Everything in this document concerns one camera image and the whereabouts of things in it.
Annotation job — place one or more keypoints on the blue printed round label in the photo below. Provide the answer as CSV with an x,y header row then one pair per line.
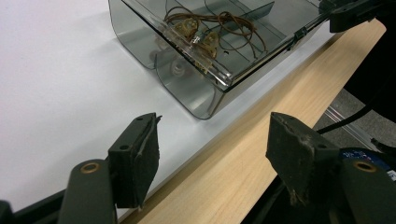
x,y
364,155

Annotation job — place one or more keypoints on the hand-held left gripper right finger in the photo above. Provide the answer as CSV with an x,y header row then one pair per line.
x,y
292,155

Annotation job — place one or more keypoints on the metal floor rail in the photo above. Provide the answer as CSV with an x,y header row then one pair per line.
x,y
351,127

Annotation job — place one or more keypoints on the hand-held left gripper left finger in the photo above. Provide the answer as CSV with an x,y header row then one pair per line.
x,y
135,161

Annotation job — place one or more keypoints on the smoky transparent organizer box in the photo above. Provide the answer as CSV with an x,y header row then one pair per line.
x,y
186,90

